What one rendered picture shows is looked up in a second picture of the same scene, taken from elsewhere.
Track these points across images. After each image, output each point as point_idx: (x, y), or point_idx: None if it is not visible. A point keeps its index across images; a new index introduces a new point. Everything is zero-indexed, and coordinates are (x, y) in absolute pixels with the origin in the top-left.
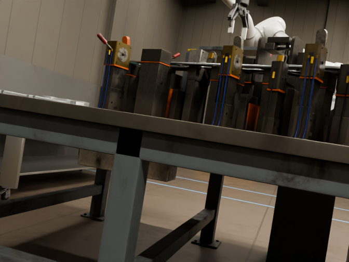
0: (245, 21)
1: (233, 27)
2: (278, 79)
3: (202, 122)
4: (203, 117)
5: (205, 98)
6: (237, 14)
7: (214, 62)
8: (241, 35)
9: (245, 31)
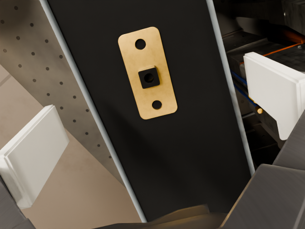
0: (12, 199)
1: (264, 61)
2: None
3: (235, 2)
4: (238, 2)
5: (256, 1)
6: (304, 139)
7: (294, 2)
8: (57, 152)
9: (31, 138)
